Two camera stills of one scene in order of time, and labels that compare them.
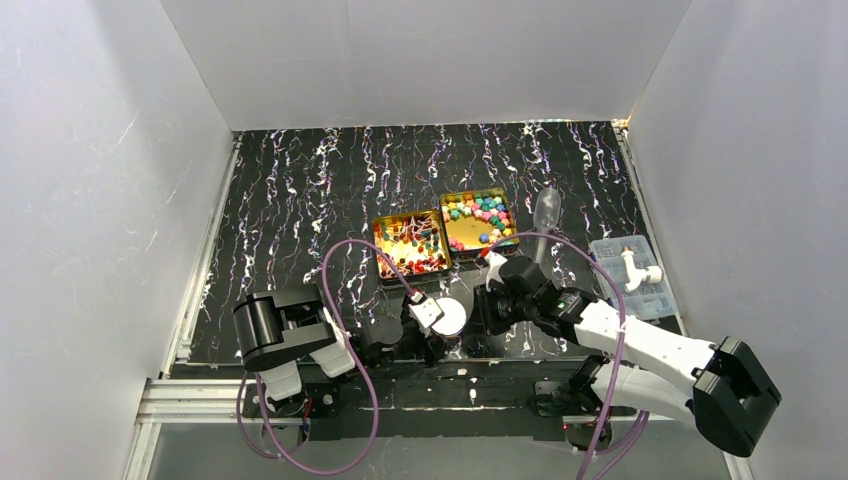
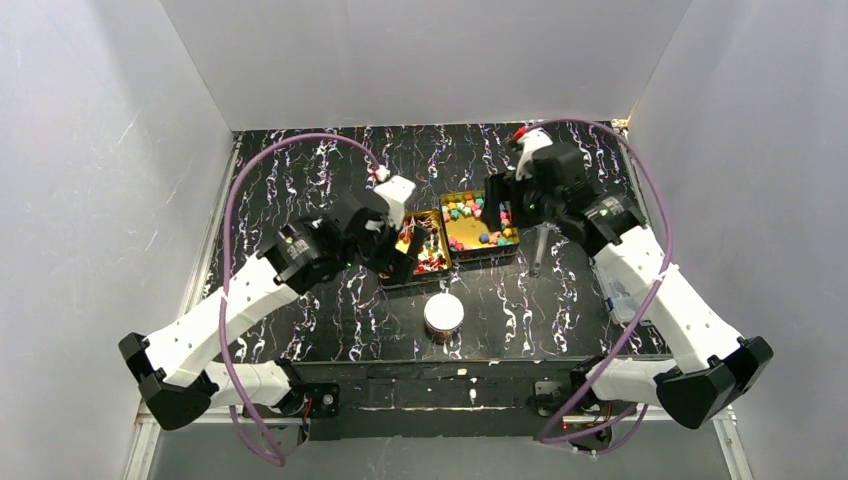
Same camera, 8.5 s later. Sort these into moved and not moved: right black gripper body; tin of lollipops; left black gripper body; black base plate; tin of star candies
Moved: right black gripper body; left black gripper body
Not moved: tin of star candies; tin of lollipops; black base plate
